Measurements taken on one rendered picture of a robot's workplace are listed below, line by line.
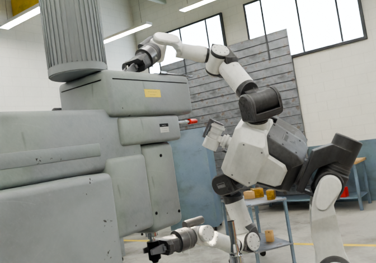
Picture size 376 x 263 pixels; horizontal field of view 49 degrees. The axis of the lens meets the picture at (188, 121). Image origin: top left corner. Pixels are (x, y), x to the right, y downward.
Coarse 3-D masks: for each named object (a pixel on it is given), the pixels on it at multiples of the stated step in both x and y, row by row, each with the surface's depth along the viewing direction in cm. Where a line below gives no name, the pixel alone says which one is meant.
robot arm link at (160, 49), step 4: (152, 36) 180; (144, 40) 177; (148, 40) 177; (152, 40) 175; (140, 44) 174; (144, 44) 174; (148, 44) 171; (152, 44) 171; (156, 44) 174; (160, 44) 174; (156, 48) 171; (160, 48) 174; (164, 48) 176; (160, 52) 172; (164, 52) 178; (160, 56) 173; (164, 56) 181; (160, 60) 180
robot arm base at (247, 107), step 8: (272, 88) 166; (240, 96) 166; (248, 96) 162; (280, 96) 165; (240, 104) 167; (248, 104) 161; (280, 104) 165; (248, 112) 163; (264, 112) 162; (272, 112) 164; (280, 112) 165; (248, 120) 165; (256, 120) 161
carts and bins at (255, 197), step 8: (248, 192) 517; (256, 192) 517; (272, 192) 485; (248, 200) 505; (256, 200) 496; (264, 200) 488; (272, 200) 479; (280, 200) 481; (224, 208) 540; (248, 208) 469; (256, 208) 555; (224, 216) 539; (256, 216) 554; (288, 216) 483; (288, 224) 482; (272, 232) 499; (288, 232) 483; (264, 240) 511; (272, 240) 496; (280, 240) 499; (264, 248) 473; (272, 248) 472; (256, 256) 465
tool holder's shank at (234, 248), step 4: (232, 220) 139; (228, 224) 139; (232, 224) 138; (228, 228) 139; (232, 228) 138; (232, 232) 138; (232, 236) 138; (236, 236) 139; (232, 240) 138; (236, 240) 138; (232, 244) 138; (236, 244) 138; (232, 248) 138; (236, 248) 138; (232, 252) 138; (236, 252) 138
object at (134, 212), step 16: (112, 160) 133; (128, 160) 138; (144, 160) 145; (112, 176) 131; (128, 176) 137; (144, 176) 143; (128, 192) 136; (144, 192) 142; (128, 208) 135; (144, 208) 141; (128, 224) 133; (144, 224) 139
